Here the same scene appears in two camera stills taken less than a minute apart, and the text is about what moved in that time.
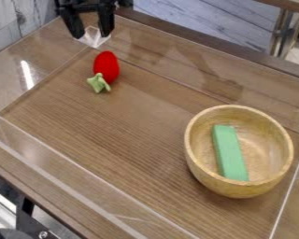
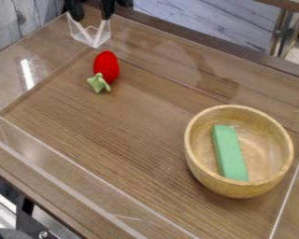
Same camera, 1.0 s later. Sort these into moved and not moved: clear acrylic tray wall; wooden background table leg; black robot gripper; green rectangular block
Moved: black robot gripper
Not moved: clear acrylic tray wall; green rectangular block; wooden background table leg
